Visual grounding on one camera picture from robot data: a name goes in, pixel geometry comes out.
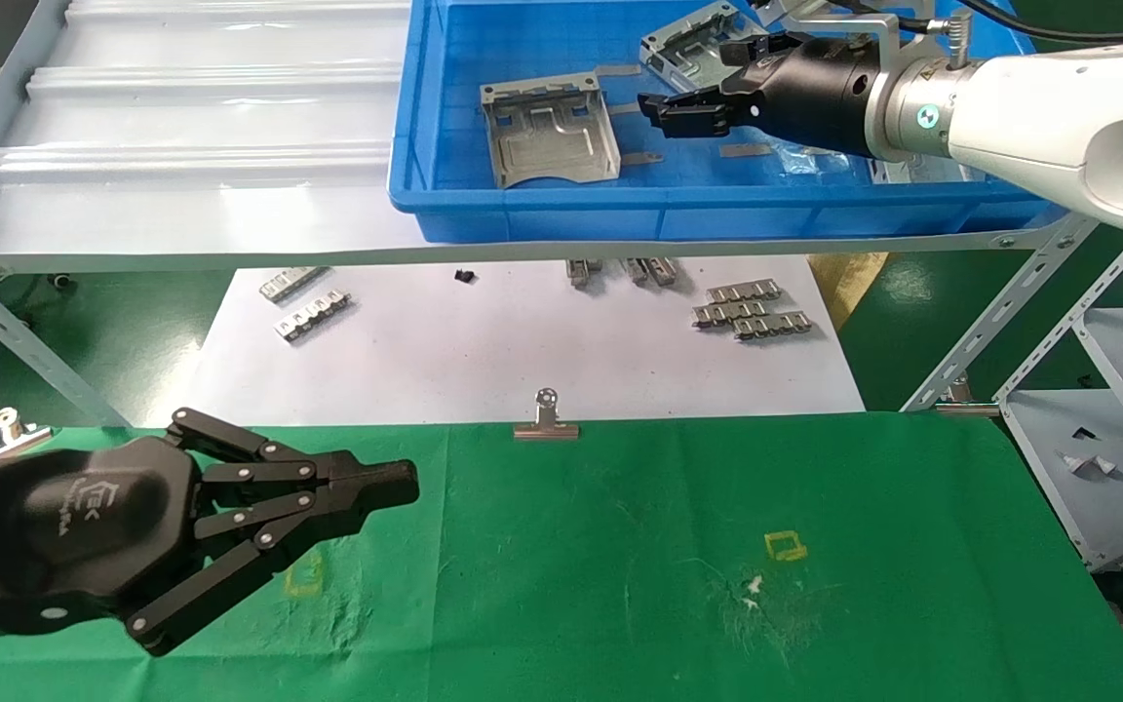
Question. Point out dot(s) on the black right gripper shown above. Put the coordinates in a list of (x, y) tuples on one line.
[(815, 97)]

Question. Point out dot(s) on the blue plastic bin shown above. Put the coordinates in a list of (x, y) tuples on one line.
[(522, 219)]

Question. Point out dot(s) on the small black clip part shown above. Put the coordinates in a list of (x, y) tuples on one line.
[(465, 277)]

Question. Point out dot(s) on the grey metal shelf rack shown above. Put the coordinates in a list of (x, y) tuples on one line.
[(181, 117)]

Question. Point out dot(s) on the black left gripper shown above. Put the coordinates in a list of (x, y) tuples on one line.
[(55, 536)]

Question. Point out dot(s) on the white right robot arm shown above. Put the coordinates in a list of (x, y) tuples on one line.
[(1059, 107)]

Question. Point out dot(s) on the green table cloth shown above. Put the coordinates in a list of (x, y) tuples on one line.
[(620, 585)]

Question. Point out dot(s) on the silver binder clip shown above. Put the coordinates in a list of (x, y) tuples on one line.
[(966, 408), (547, 429), (8, 424)]

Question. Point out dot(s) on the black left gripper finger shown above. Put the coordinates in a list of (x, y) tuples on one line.
[(347, 512)]

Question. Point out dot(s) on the grey metal side rack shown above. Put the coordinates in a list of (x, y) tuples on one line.
[(1059, 429)]

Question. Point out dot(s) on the silver notched metal strip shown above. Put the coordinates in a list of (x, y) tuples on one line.
[(293, 284), (313, 316), (772, 326), (743, 291), (729, 313)]

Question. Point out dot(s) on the tan woven sack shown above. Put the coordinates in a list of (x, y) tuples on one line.
[(849, 283)]

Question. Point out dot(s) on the silver sheet metal bracket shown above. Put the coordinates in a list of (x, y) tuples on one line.
[(922, 173), (688, 58), (547, 136)]

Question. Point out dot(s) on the small silver metal part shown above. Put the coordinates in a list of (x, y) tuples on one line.
[(635, 271), (581, 271), (662, 271)]

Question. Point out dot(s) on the clear plastic film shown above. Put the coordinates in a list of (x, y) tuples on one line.
[(805, 164)]

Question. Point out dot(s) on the brown tape strip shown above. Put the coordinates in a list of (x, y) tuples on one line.
[(639, 158), (625, 107), (620, 70), (745, 150)]

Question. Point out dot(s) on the black caster wheel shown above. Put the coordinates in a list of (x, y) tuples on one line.
[(60, 281)]

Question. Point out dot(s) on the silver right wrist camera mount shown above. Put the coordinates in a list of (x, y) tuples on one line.
[(873, 24)]

